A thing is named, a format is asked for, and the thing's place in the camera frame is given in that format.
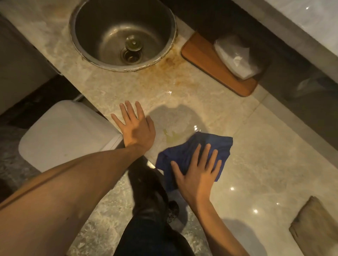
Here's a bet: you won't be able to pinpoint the person's right hand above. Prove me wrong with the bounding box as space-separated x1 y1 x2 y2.
170 143 223 209

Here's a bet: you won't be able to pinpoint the person's left hand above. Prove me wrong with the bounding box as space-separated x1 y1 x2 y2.
111 101 157 150

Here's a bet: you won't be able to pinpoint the dark blue cleaning cloth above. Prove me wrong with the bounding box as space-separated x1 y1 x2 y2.
155 131 234 192

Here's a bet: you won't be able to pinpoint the brown cloth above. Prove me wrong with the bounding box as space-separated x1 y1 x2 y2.
288 196 338 256

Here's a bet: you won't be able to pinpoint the person's left forearm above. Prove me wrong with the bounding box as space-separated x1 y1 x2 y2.
0 143 145 256

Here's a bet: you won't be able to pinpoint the person's right forearm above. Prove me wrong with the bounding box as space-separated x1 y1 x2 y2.
189 199 250 256

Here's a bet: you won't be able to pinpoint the person's dark trousers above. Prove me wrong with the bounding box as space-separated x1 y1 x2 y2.
113 205 195 256

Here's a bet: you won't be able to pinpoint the white grey upholstered chair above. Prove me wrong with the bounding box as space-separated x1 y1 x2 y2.
18 100 124 173

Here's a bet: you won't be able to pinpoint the metal sink drain stopper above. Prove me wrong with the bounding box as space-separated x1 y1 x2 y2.
125 36 143 51

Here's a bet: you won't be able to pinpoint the brown wooden tray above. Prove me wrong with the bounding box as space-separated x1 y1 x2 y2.
181 31 259 98

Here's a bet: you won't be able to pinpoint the round steel sink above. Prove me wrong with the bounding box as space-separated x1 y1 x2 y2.
69 0 177 72

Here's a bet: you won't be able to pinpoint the clear bag of white powder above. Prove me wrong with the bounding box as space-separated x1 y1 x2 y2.
214 36 262 81

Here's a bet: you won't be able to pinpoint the grey marble raised bar ledge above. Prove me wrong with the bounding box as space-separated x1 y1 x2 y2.
232 0 338 65

